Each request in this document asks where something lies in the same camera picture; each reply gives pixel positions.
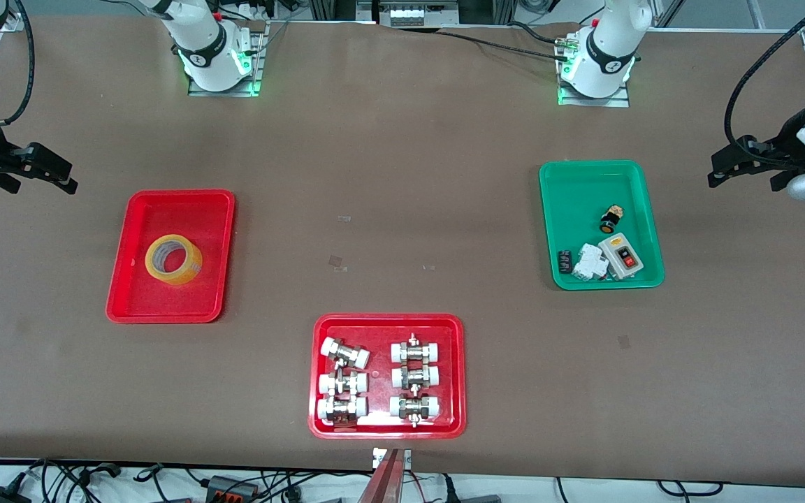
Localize metal valve white end caps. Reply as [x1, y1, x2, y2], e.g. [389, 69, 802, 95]
[318, 370, 368, 396]
[317, 395, 368, 425]
[321, 337, 370, 370]
[391, 334, 442, 364]
[391, 363, 441, 391]
[389, 393, 441, 428]

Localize black floor cable loop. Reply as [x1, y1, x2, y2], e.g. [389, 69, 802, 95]
[658, 479, 725, 498]

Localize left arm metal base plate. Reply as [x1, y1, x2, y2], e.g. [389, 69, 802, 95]
[558, 70, 631, 108]

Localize grey switch box red button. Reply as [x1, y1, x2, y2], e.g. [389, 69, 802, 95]
[598, 233, 644, 280]

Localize yellow packing tape roll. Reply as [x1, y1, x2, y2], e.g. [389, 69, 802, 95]
[145, 234, 203, 286]

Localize black cable on table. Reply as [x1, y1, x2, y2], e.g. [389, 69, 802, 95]
[437, 21, 588, 64]

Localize red aluminium bar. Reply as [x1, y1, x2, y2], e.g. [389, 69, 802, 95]
[357, 449, 403, 503]

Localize white circuit breaker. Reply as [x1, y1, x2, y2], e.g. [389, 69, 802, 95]
[572, 243, 611, 282]

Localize small silver bracket plate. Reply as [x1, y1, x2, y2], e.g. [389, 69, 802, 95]
[372, 448, 412, 469]

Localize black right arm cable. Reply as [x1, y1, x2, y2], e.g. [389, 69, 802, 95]
[0, 0, 36, 130]

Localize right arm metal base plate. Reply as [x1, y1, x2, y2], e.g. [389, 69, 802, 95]
[188, 20, 267, 97]

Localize green plastic tray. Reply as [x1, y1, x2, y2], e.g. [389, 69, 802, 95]
[539, 160, 666, 291]

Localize red plastic tray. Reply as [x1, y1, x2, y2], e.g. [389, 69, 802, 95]
[106, 189, 236, 324]
[308, 313, 467, 439]

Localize white terminal block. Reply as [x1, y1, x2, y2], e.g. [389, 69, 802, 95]
[389, 6, 459, 27]

